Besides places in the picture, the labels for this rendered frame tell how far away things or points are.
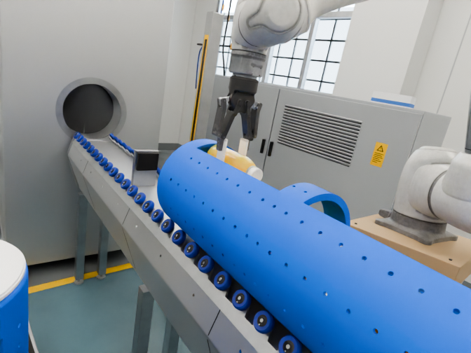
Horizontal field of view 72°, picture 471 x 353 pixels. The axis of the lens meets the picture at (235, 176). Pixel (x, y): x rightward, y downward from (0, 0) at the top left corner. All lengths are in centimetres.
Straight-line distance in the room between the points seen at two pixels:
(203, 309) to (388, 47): 289
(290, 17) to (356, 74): 280
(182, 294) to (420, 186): 73
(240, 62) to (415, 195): 63
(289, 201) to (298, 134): 188
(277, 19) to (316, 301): 49
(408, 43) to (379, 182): 148
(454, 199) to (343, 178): 139
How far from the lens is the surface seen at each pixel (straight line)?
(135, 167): 140
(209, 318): 85
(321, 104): 241
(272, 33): 66
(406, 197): 112
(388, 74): 329
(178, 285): 95
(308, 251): 57
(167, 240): 102
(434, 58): 351
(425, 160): 110
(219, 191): 75
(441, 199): 101
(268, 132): 271
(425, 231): 113
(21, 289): 69
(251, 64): 84
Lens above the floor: 142
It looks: 16 degrees down
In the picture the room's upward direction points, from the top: 10 degrees clockwise
